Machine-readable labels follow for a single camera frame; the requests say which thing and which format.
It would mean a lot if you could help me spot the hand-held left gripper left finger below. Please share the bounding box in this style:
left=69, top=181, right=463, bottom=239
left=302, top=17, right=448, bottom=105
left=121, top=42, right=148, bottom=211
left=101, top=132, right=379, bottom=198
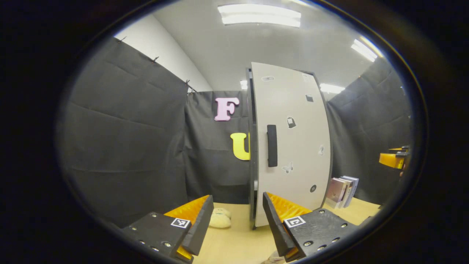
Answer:
left=121, top=194, right=215, bottom=264

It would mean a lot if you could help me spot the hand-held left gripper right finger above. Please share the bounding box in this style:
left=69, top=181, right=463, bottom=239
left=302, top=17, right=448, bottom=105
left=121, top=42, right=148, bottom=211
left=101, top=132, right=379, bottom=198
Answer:
left=262, top=192, right=361, bottom=263

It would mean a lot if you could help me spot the clear bottle red label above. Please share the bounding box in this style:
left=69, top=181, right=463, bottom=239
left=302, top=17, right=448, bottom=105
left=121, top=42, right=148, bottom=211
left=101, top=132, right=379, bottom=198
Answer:
left=261, top=250, right=285, bottom=264

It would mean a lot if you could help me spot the grey cabinet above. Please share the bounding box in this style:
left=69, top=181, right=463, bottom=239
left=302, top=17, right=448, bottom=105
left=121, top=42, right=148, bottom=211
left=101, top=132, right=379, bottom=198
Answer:
left=245, top=67, right=334, bottom=230

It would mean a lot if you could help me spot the black cabinet door handle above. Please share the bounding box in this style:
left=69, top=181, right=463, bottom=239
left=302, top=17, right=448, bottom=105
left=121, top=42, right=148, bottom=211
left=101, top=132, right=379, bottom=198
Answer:
left=266, top=124, right=278, bottom=168

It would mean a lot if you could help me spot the white cabinet door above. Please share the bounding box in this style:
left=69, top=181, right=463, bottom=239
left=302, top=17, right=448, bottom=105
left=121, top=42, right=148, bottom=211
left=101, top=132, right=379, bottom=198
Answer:
left=250, top=62, right=333, bottom=228

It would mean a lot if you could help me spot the cream plush toy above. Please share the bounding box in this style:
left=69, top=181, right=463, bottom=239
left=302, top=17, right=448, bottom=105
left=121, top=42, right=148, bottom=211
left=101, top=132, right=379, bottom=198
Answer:
left=209, top=208, right=232, bottom=228

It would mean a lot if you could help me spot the blue grey cover book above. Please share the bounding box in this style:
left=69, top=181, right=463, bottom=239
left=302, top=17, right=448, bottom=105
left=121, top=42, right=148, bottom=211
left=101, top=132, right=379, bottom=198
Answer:
left=341, top=175, right=360, bottom=208

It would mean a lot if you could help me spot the white cover book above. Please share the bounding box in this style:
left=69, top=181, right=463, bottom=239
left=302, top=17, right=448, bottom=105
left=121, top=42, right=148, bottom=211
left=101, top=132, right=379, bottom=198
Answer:
left=339, top=177, right=354, bottom=209

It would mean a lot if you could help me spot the pink cover book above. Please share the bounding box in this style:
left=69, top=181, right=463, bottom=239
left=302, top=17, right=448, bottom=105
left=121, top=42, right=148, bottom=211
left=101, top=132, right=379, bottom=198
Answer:
left=325, top=178, right=347, bottom=209

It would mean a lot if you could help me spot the black backdrop cloth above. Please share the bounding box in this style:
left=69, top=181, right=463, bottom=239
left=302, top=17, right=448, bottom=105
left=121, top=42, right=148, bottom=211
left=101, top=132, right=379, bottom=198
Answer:
left=57, top=37, right=413, bottom=228

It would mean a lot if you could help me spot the large ceiling light panel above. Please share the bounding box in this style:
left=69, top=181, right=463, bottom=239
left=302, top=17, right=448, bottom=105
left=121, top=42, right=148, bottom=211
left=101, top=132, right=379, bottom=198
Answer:
left=217, top=4, right=302, bottom=28

